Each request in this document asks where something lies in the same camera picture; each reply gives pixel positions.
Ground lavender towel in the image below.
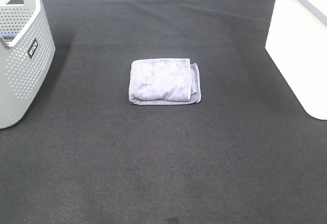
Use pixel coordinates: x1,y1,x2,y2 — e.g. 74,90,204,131
128,58,201,105

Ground black fabric table mat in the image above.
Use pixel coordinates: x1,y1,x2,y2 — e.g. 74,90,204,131
1,0,326,223

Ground grey perforated plastic basket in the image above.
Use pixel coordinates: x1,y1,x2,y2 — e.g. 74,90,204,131
1,0,55,129

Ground white plastic bin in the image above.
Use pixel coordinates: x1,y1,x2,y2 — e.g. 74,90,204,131
265,0,326,120

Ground blue towel in basket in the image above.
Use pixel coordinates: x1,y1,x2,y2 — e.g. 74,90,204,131
0,33,17,41

